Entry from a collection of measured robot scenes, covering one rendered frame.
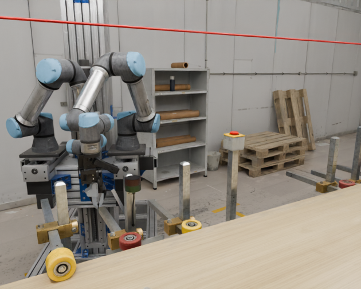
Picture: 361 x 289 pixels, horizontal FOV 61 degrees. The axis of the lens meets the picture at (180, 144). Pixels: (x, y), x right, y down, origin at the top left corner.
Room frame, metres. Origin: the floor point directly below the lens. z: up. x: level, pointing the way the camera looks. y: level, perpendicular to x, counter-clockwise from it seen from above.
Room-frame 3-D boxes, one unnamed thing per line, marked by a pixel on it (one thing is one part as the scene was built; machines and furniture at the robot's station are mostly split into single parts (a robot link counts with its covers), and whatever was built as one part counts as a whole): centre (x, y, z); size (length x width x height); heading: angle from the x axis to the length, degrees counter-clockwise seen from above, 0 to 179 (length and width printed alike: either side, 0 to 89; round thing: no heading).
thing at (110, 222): (1.18, 0.28, 0.84); 0.43 x 0.03 x 0.04; 29
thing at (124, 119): (1.84, 0.32, 1.21); 0.13 x 0.12 x 0.14; 77
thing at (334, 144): (1.72, -0.89, 0.90); 0.04 x 0.04 x 0.48; 29
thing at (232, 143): (1.37, -0.25, 1.18); 0.07 x 0.07 x 0.08; 29
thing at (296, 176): (1.76, -0.83, 0.83); 0.44 x 0.03 x 0.04; 29
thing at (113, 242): (1.11, 0.22, 0.85); 0.14 x 0.06 x 0.05; 119
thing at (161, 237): (1.16, 0.19, 0.75); 0.26 x 0.01 x 0.10; 119
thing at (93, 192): (1.15, 0.35, 1.02); 0.06 x 0.03 x 0.09; 118
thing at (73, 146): (1.51, 0.51, 1.13); 0.11 x 0.11 x 0.08; 64
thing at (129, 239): (1.01, 0.18, 0.85); 0.08 x 0.08 x 0.11
